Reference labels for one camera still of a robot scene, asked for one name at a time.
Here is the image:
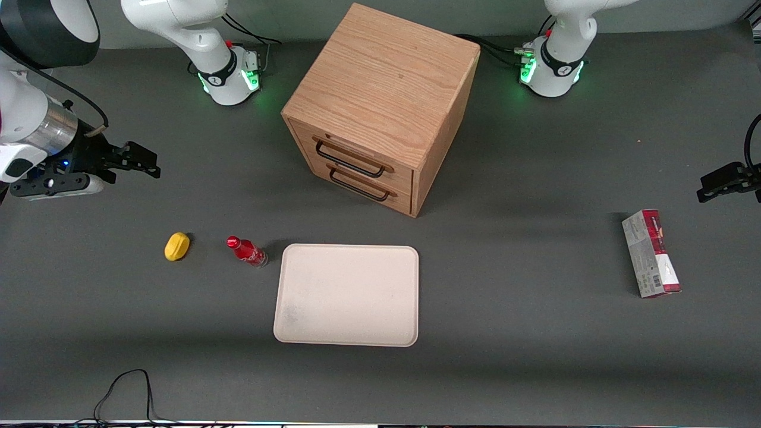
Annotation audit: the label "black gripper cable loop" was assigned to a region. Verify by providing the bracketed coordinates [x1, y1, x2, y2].
[743, 113, 761, 171]

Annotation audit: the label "yellow lemon toy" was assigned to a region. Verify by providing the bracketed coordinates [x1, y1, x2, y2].
[164, 232, 191, 262]

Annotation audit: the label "black cable on table edge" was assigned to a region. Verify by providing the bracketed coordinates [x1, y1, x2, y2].
[74, 369, 182, 426]

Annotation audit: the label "black arm base cables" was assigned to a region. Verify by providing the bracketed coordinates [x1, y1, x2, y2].
[455, 15, 557, 68]
[221, 13, 282, 75]

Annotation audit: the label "black metal drawer handle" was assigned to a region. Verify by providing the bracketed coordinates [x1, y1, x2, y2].
[328, 168, 392, 202]
[313, 138, 388, 178]

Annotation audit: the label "wooden drawer front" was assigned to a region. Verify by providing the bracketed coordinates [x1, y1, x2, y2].
[290, 121, 415, 192]
[309, 162, 413, 215]

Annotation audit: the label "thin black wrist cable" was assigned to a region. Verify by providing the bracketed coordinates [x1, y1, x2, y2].
[0, 51, 109, 137]

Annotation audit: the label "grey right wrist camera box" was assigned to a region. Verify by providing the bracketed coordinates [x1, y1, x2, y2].
[8, 171, 105, 201]

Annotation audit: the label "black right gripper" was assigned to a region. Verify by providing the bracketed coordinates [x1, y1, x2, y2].
[56, 128, 162, 182]

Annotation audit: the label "red coke bottle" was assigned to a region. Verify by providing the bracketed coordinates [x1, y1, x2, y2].
[226, 236, 269, 269]

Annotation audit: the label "wooden two-drawer cabinet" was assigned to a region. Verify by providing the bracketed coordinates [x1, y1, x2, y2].
[281, 2, 481, 218]

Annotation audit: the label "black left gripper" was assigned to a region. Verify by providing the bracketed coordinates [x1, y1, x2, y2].
[696, 161, 761, 204]

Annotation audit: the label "red plaid cardboard box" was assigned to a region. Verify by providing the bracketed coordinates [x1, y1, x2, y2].
[621, 209, 683, 299]

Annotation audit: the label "beige rectangular tray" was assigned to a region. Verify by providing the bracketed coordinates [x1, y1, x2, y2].
[273, 243, 420, 348]

